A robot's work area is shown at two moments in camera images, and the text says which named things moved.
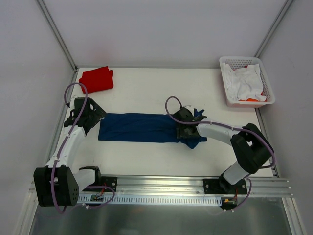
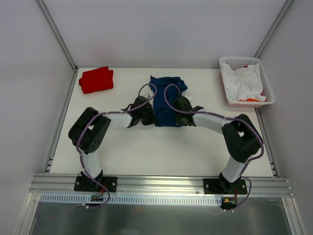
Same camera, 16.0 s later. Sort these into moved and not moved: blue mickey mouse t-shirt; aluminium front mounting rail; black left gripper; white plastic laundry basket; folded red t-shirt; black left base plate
Moved: blue mickey mouse t-shirt; black left gripper
Not moved: black left base plate; folded red t-shirt; white plastic laundry basket; aluminium front mounting rail
